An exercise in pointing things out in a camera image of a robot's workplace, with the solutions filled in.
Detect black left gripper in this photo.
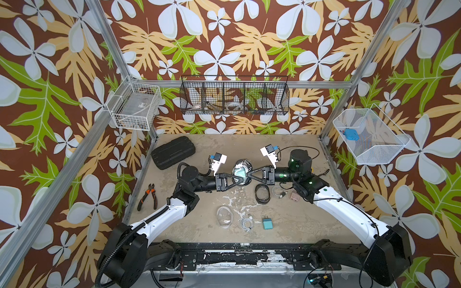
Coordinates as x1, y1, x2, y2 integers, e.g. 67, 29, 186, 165
190, 173, 240, 194

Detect green charger plug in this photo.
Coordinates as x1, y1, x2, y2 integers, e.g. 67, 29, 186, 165
233, 169, 246, 181

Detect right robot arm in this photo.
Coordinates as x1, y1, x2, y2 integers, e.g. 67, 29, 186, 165
261, 145, 412, 286

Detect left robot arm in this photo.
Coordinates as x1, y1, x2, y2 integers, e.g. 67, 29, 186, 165
94, 166, 244, 288

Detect pink charger plug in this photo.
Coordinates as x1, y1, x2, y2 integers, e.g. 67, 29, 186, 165
290, 192, 301, 202

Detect teal charger plug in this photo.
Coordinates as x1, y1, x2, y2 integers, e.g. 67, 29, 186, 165
262, 218, 273, 230

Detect black hard plastic case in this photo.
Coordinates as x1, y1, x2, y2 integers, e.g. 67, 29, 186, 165
151, 136, 196, 170

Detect orange black pliers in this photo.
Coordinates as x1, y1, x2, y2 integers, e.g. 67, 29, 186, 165
136, 183, 158, 212

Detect blue object in basket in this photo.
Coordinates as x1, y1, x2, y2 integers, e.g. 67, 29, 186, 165
343, 128, 360, 141

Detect white mesh basket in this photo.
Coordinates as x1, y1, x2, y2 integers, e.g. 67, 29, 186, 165
333, 104, 411, 166

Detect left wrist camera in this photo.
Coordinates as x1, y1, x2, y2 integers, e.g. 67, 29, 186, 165
210, 152, 227, 176

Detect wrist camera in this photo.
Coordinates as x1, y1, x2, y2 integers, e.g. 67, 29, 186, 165
260, 144, 279, 168
210, 152, 227, 176

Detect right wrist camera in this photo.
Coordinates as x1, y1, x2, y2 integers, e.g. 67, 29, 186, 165
260, 144, 279, 168

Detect white usb cable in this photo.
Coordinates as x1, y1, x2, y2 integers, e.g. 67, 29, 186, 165
239, 215, 255, 233

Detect black wire basket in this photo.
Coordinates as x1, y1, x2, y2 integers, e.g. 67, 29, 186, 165
179, 75, 290, 115

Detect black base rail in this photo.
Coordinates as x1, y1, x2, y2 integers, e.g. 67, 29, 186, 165
155, 243, 341, 271

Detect white wire basket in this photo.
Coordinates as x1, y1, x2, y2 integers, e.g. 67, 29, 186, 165
108, 76, 162, 132

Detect aluminium frame post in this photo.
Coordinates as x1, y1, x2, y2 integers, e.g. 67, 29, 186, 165
86, 1, 158, 141

